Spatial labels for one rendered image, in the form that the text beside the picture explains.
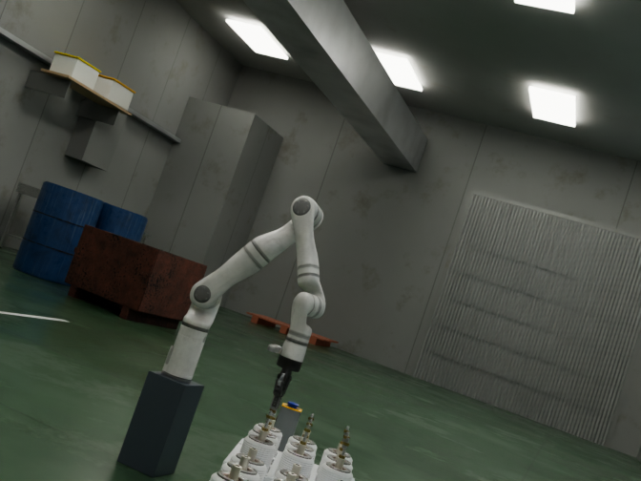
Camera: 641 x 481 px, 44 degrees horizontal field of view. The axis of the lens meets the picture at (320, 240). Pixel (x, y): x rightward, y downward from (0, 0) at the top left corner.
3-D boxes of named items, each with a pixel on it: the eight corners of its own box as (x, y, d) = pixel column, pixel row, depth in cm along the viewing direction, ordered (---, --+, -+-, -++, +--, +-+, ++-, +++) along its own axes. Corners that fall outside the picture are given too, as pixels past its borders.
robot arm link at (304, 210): (317, 269, 244) (325, 278, 251) (314, 191, 254) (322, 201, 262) (289, 273, 246) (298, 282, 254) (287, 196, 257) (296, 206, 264)
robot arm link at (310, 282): (329, 317, 246) (327, 275, 252) (310, 311, 240) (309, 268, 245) (312, 322, 250) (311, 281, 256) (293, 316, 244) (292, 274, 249)
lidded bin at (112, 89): (103, 105, 1097) (111, 85, 1099) (129, 112, 1083) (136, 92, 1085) (81, 92, 1048) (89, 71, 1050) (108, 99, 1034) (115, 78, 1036)
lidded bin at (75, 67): (70, 84, 1022) (76, 65, 1024) (94, 91, 1008) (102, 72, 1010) (46, 70, 976) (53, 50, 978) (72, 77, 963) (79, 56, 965)
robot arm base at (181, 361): (158, 373, 256) (175, 322, 257) (172, 373, 265) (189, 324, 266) (182, 383, 253) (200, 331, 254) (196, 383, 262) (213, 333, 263)
